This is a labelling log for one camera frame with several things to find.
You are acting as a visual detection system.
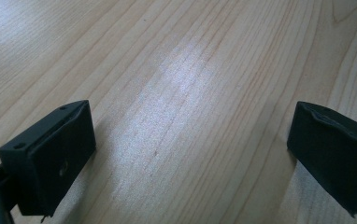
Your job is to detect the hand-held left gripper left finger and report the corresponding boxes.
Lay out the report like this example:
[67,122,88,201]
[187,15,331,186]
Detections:
[0,99,97,218]

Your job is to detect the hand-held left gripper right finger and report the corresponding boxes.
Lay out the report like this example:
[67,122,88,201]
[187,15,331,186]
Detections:
[286,101,357,218]

